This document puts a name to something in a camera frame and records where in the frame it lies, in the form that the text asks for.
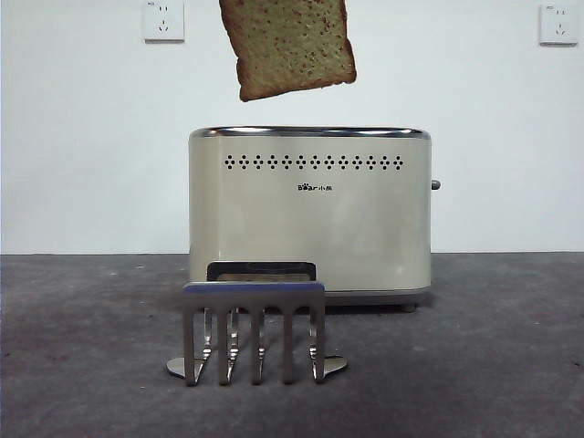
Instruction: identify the brown bread slice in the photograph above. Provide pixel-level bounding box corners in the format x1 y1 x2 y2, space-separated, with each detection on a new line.
217 0 358 103

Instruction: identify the cream two-slot toaster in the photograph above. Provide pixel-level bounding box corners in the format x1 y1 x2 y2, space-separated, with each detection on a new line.
187 124 433 313

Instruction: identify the silver metal toast rack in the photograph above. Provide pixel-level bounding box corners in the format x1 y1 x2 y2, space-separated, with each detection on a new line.
164 260 349 388

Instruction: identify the white wall socket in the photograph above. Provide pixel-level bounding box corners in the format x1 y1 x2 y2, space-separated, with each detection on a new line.
144 0 186 45
538 3 580 47

